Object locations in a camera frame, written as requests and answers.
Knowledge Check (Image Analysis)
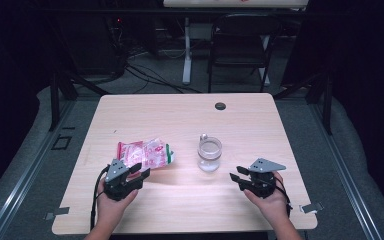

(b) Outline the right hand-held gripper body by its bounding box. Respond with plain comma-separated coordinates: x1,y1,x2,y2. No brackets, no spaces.
239,157,287,200

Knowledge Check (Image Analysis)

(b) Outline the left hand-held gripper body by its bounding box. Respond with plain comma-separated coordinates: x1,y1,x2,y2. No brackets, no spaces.
103,158,145,202

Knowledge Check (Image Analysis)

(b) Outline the pink and clear plastic bag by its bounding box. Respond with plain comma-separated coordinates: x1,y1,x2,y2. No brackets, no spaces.
116,138,175,171

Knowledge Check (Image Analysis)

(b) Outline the glass jar with hinged lid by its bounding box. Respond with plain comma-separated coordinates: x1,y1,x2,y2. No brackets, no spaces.
197,133,223,173

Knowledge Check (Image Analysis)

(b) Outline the person's left hand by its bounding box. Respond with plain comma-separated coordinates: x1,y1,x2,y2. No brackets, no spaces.
96,178,139,228

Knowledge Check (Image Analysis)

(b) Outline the person's right hand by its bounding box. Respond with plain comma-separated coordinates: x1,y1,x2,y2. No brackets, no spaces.
243,171,291,228

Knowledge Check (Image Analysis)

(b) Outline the grey tape piece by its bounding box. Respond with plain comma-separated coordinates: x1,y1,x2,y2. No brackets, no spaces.
299,202,324,214
44,206,71,221

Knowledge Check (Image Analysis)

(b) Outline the black tape square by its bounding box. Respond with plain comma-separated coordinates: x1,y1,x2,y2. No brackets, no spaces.
51,134,73,151

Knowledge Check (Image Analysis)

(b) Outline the black metal stand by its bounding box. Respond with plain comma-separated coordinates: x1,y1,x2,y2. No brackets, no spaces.
273,71,334,135
48,71,109,132

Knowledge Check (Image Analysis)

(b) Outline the black folding chair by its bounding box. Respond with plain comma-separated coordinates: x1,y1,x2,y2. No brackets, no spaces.
207,13,283,94

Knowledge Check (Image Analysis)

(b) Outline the dark equipment cabinet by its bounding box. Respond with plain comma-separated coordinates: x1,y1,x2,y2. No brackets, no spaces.
58,13,128,76

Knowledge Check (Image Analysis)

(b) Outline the grey box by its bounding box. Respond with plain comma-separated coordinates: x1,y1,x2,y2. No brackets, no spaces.
189,23,213,42

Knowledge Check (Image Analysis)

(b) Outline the white desk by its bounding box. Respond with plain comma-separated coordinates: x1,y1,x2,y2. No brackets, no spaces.
162,0,309,87

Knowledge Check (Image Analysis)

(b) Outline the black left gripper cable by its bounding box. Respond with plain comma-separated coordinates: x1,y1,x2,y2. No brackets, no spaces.
89,165,110,231

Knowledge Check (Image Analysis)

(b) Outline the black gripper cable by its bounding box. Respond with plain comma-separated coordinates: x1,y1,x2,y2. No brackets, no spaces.
89,165,110,231
274,176,294,218

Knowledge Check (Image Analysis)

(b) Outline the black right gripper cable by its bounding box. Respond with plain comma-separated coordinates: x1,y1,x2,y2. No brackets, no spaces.
274,176,294,218

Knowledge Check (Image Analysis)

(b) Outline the metal floor rail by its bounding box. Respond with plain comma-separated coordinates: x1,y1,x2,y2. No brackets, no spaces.
308,103,383,240
0,99,76,240

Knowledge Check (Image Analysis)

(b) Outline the black floor cable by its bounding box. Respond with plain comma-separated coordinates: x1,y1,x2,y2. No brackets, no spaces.
125,63,203,94
125,68,185,95

